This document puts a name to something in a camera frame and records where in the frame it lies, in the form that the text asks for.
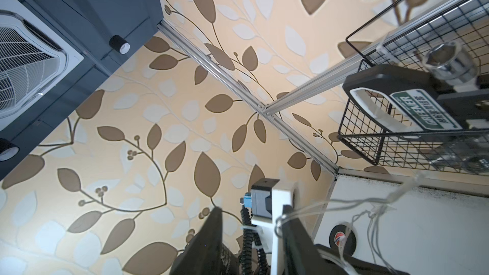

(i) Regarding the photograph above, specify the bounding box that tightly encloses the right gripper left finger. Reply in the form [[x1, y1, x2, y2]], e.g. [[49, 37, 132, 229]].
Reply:
[[169, 208, 239, 274]]

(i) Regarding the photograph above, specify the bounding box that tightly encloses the chrome socket in basket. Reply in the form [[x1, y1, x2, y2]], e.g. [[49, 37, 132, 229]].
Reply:
[[422, 41, 478, 86]]

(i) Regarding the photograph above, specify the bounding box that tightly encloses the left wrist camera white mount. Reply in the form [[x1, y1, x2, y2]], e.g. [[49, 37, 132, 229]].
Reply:
[[242, 178, 299, 274]]

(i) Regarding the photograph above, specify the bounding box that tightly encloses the black tape roll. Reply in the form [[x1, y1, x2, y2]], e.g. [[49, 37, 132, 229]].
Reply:
[[329, 224, 357, 256]]

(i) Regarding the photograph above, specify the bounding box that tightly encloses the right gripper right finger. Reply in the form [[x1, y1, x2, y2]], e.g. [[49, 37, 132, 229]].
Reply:
[[281, 205, 336, 275]]

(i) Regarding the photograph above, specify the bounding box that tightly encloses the ceiling air conditioner vent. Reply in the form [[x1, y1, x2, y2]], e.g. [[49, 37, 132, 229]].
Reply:
[[1, 0, 84, 129]]

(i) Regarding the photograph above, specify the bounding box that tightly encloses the black wire basket back wall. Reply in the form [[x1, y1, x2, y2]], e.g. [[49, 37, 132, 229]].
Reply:
[[339, 0, 488, 175]]

